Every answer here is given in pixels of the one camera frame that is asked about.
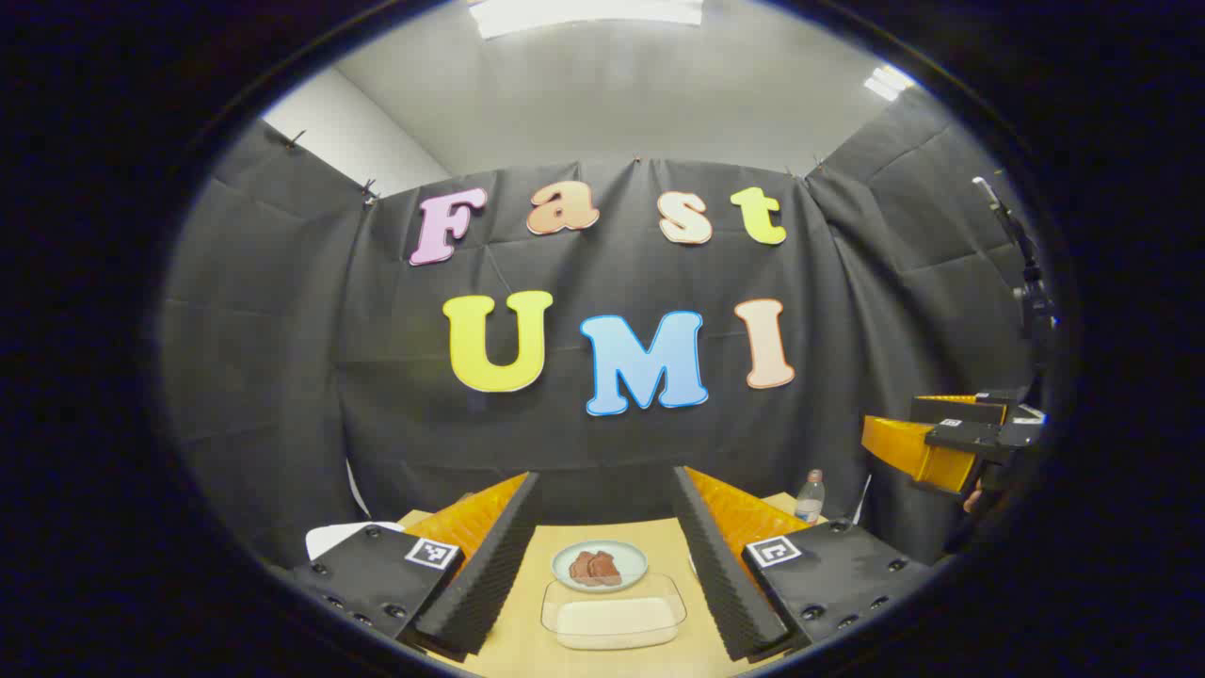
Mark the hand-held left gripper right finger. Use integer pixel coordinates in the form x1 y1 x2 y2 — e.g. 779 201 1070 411
670 464 933 663

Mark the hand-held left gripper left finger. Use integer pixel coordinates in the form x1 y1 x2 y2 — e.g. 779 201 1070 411
292 471 542 660

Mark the white rice cooker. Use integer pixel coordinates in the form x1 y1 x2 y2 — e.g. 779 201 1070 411
306 521 406 562

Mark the clear glass dish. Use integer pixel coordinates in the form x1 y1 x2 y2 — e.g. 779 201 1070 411
540 572 688 652

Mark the pale green plate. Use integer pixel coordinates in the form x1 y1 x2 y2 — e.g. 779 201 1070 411
551 540 649 594

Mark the clear plastic water bottle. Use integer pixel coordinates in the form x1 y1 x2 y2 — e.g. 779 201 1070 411
795 469 827 525

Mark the black backdrop cloth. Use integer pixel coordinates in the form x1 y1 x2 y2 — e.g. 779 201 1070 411
160 85 1046 575

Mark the small ceiling light panel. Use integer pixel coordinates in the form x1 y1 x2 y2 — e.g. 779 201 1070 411
863 64 915 103

